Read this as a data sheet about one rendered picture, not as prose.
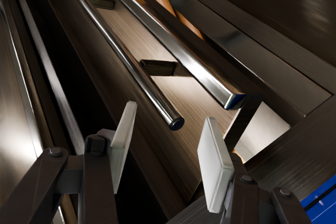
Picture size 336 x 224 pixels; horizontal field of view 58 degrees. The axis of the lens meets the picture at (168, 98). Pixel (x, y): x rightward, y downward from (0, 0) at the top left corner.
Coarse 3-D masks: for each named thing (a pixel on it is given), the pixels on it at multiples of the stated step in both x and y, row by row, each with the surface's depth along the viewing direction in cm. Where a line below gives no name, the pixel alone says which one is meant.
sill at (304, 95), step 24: (192, 0) 53; (192, 24) 50; (216, 24) 47; (216, 48) 46; (240, 48) 43; (264, 48) 41; (264, 72) 39; (288, 72) 38; (288, 96) 36; (312, 96) 35; (288, 120) 39
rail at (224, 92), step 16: (128, 0) 41; (144, 16) 37; (160, 16) 37; (160, 32) 34; (176, 32) 34; (176, 48) 32; (192, 48) 31; (192, 64) 30; (208, 64) 29; (208, 80) 28; (224, 80) 27; (224, 96) 26; (240, 96) 26
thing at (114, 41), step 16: (80, 0) 45; (96, 0) 47; (112, 0) 49; (96, 16) 41; (112, 32) 37; (112, 48) 36; (128, 64) 33; (144, 64) 33; (160, 64) 34; (144, 80) 30; (160, 96) 28; (160, 112) 28; (176, 112) 27; (176, 128) 27
